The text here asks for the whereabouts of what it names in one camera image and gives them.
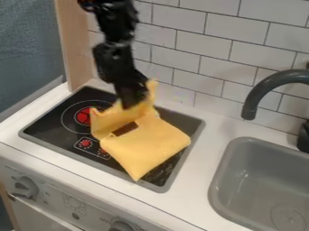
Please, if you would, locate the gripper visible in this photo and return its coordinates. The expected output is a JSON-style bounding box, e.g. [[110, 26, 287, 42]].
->
[[91, 41, 151, 110]]

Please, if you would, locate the yellow cloth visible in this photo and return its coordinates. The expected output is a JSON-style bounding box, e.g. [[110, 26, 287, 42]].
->
[[88, 79, 192, 182]]

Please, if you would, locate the toy stove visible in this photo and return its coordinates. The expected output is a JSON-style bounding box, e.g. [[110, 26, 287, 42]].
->
[[16, 85, 207, 194]]

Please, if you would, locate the tap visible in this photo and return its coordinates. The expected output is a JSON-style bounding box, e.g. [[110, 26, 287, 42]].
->
[[239, 61, 309, 154]]

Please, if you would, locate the toy sink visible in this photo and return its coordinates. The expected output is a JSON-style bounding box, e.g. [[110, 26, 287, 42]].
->
[[206, 136, 309, 231]]

